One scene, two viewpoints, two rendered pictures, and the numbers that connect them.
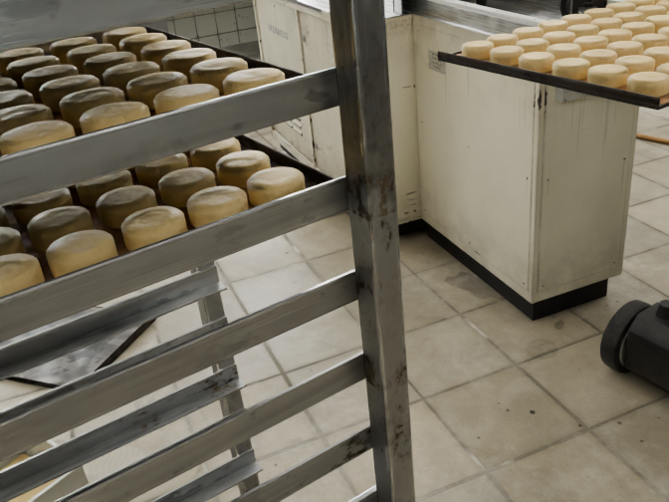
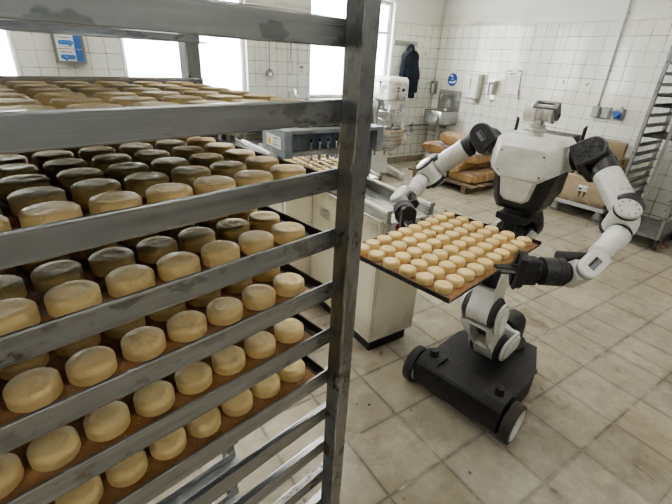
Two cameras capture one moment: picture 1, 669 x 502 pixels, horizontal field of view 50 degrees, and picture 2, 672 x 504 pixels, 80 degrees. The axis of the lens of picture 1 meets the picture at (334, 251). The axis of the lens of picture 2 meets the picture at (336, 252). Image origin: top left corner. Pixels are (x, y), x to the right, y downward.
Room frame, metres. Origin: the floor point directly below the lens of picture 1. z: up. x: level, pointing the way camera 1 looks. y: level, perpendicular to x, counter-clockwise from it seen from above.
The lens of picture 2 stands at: (0.01, 0.12, 1.56)
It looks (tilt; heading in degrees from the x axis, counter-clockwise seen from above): 26 degrees down; 345
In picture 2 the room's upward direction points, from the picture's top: 3 degrees clockwise
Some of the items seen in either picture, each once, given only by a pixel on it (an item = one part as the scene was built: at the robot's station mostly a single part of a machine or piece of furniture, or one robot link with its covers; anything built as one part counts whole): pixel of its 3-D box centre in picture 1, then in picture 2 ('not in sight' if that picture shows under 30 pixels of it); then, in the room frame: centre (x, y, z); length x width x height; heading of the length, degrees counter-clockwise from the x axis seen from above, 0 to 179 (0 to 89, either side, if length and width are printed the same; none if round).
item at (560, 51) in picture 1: (563, 54); (402, 257); (1.06, -0.37, 1.01); 0.05 x 0.05 x 0.02
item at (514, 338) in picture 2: not in sight; (493, 339); (1.46, -1.14, 0.28); 0.21 x 0.20 x 0.13; 121
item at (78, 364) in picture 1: (45, 338); not in sight; (2.00, 0.98, 0.01); 0.60 x 0.40 x 0.03; 66
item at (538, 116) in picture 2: not in sight; (539, 116); (1.40, -1.02, 1.40); 0.10 x 0.07 x 0.09; 30
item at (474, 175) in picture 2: not in sight; (474, 173); (5.03, -3.17, 0.19); 0.72 x 0.42 x 0.15; 114
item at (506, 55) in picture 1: (507, 56); (376, 255); (1.08, -0.29, 1.01); 0.05 x 0.05 x 0.02
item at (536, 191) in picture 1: (514, 143); (361, 257); (2.16, -0.61, 0.45); 0.70 x 0.34 x 0.90; 19
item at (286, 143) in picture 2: not in sight; (323, 151); (2.64, -0.45, 1.01); 0.72 x 0.33 x 0.34; 109
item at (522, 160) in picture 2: not in sight; (533, 167); (1.42, -1.07, 1.20); 0.34 x 0.30 x 0.36; 30
